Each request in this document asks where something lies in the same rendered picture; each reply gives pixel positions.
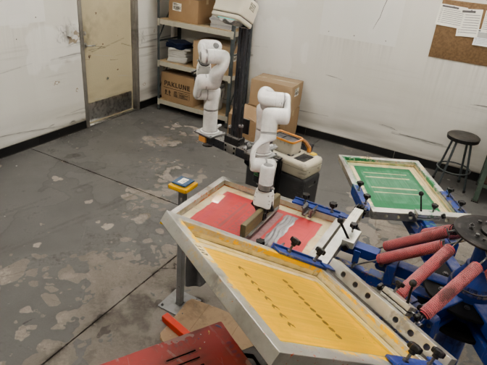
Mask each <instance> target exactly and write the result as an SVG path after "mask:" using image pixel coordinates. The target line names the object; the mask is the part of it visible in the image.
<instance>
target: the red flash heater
mask: <svg viewBox="0 0 487 365"><path fill-rule="evenodd" d="M100 365H252V364H251V362H250V361H249V360H248V359H247V357H246V356H245V354H244V352H243V351H242V350H241V349H240V347H239V346H238V344H237V343H236V341H235V340H234V339H233V337H232V336H231V334H230V333H229V331H228V330H227V329H226V328H225V326H224V324H223V323H222V322H217V323H215V324H211V325H209V326H206V327H203V328H201V329H198V330H195V331H193V332H189V333H187V334H184V335H181V336H179V337H175V338H173V339H170V340H167V341H164V342H162V343H159V344H156V345H153V346H151V347H148V348H144V349H142V350H140V351H136V352H134V353H131V354H128V355H126V356H123V357H120V358H116V359H114V360H112V361H108V362H106V363H104V364H100Z"/></svg>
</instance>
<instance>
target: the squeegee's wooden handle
mask: <svg viewBox="0 0 487 365"><path fill-rule="evenodd" d="M279 205H280V194H279V193H276V194H275V195H274V204H273V208H274V209H275V208H276V207H277V206H279ZM264 212H265V209H263V208H261V207H260V208H259V209H257V210H256V211H255V212H254V213H253V214H252V215H251V216H250V217H249V218H248V219H247V220H246V221H245V222H243V223H242V224H241V229H240V237H242V238H246V237H247V236H248V234H249V233H250V232H251V231H252V230H253V229H254V228H255V227H256V226H257V225H258V224H259V223H260V222H261V221H262V218H263V214H264Z"/></svg>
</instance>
